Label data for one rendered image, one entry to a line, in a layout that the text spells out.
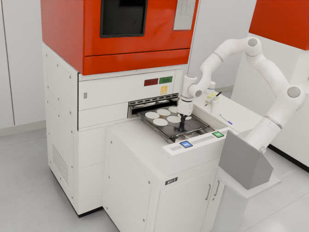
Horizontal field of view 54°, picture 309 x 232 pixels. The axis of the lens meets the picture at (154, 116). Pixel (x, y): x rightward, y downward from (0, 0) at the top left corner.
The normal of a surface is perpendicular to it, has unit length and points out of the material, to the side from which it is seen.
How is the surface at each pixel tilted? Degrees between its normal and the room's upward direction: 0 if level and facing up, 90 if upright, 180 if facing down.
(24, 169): 0
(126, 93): 90
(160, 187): 90
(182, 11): 90
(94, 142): 90
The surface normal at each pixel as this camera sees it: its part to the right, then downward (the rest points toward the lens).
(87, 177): 0.57, 0.44
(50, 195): 0.12, -0.88
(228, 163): -0.84, 0.15
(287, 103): -0.65, 0.25
